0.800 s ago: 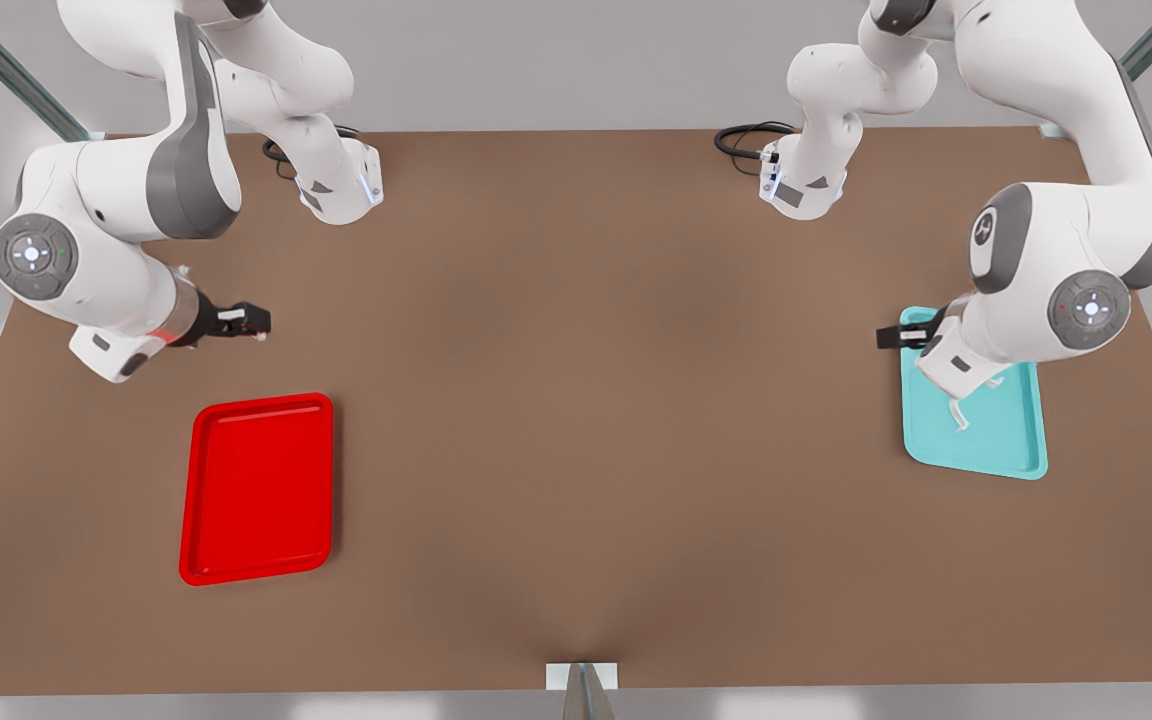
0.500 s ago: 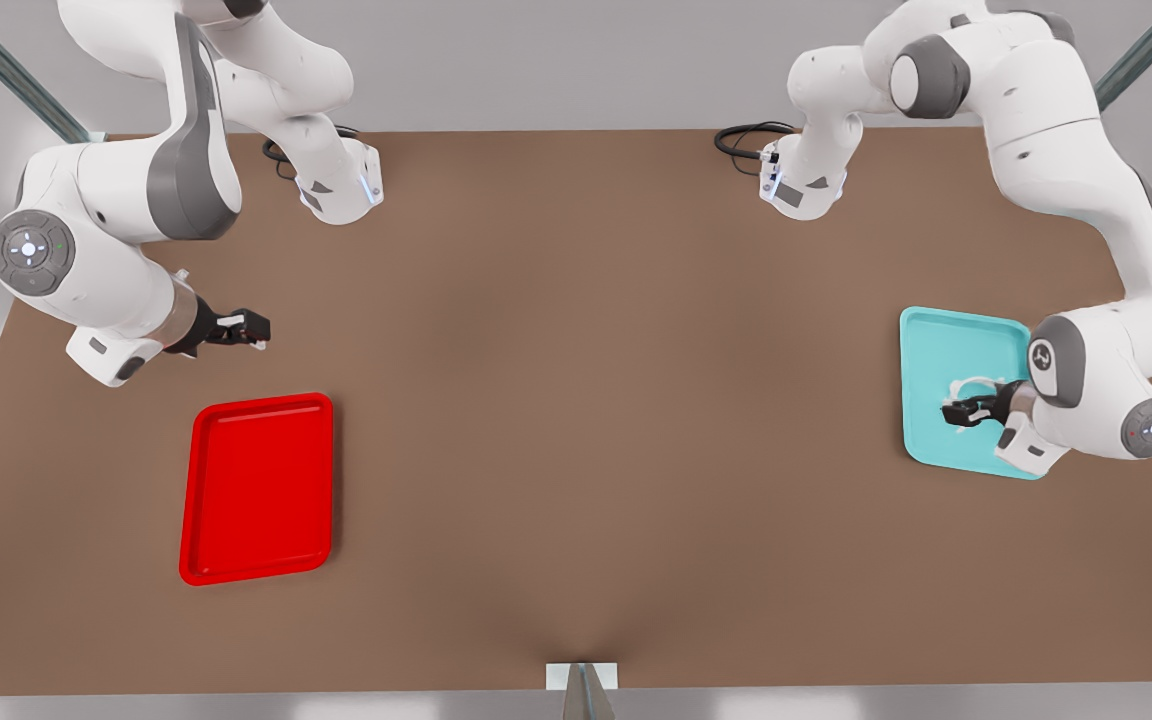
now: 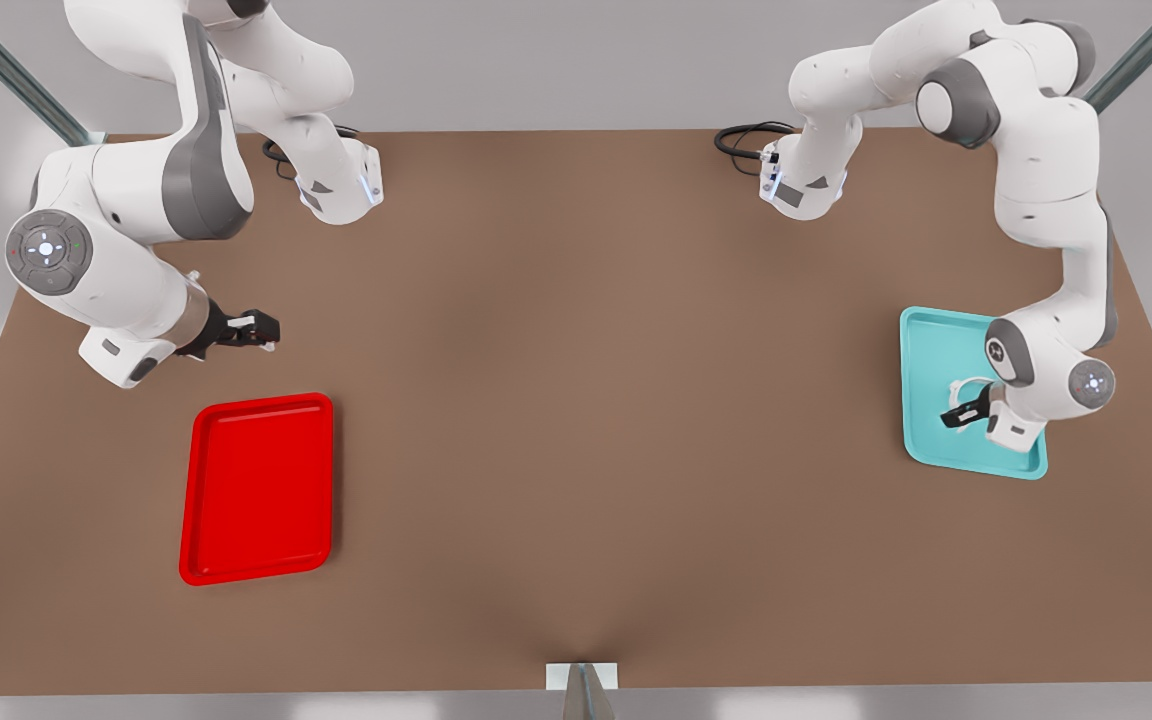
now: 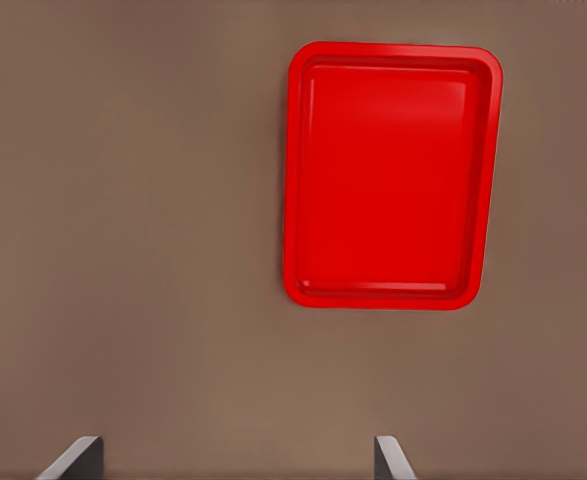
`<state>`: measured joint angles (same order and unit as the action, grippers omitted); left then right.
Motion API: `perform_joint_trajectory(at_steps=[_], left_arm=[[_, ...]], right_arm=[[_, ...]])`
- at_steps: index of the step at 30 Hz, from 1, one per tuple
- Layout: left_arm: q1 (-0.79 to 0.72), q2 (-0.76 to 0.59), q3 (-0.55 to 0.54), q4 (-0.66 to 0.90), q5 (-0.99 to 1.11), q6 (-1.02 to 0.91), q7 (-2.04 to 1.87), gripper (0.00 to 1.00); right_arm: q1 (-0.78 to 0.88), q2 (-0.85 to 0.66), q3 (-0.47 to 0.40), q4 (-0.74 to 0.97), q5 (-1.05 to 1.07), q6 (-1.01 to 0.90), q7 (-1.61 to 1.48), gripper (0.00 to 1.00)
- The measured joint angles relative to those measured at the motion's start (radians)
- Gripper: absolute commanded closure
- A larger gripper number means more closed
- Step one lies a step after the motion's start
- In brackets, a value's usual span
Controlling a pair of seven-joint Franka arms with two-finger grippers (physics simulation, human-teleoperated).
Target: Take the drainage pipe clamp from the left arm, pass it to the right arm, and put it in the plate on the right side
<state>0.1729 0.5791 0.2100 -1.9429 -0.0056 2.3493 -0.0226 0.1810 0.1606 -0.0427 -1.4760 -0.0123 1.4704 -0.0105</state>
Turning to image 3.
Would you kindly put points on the red rectangular tray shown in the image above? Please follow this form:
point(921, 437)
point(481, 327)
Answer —
point(257, 488)

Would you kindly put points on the silver frame post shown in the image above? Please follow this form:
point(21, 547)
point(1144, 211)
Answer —
point(584, 690)
point(16, 75)
point(1136, 50)

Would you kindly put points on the teal rectangular tray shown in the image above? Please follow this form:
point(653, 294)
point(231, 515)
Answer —
point(936, 400)

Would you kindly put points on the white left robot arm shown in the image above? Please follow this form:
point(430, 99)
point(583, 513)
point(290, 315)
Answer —
point(1046, 150)

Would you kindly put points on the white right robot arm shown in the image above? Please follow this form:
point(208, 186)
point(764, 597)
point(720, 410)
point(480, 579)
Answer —
point(136, 200)

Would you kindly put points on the white drainage pipe clamp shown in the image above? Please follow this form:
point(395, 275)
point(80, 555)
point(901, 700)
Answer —
point(966, 385)

